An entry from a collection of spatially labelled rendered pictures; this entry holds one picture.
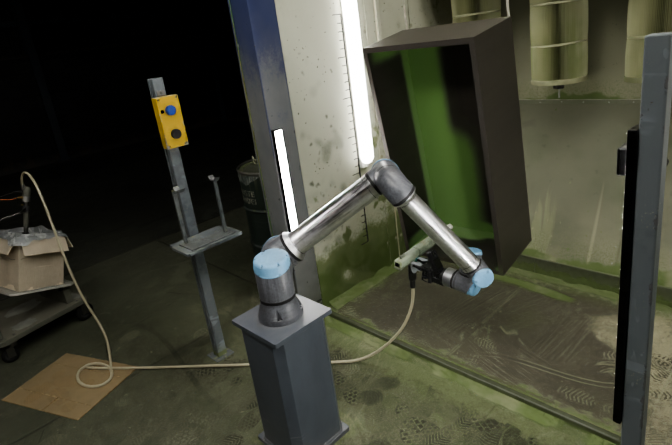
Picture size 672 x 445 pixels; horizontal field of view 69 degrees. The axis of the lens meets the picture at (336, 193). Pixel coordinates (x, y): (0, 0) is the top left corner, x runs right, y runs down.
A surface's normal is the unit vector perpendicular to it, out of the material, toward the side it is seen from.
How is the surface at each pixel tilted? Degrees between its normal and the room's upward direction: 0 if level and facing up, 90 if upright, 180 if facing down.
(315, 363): 90
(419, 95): 100
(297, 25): 90
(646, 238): 90
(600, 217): 57
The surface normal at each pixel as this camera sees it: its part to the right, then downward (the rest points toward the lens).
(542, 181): -0.66, -0.26
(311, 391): 0.70, 0.13
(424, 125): -0.65, 0.46
